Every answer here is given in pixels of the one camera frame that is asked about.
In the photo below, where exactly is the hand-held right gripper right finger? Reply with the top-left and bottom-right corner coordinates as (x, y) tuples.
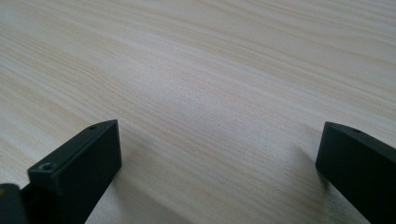
(315, 120), (396, 224)

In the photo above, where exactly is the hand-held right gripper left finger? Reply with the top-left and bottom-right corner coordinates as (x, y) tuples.
(21, 119), (122, 224)

